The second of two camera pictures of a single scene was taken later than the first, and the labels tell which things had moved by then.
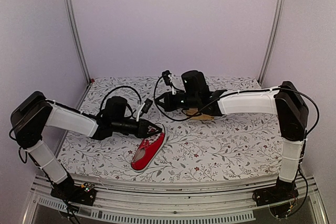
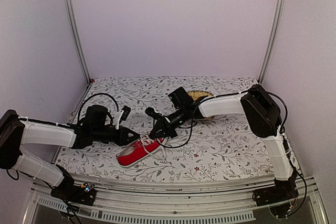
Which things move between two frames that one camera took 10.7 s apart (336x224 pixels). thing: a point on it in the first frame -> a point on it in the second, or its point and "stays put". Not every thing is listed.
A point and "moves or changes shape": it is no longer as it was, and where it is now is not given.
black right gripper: x=169 y=105 -> x=169 y=130
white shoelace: x=149 y=140 moves or changes shape
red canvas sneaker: x=150 y=147 moves or changes shape
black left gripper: x=142 y=131 -> x=123 y=139
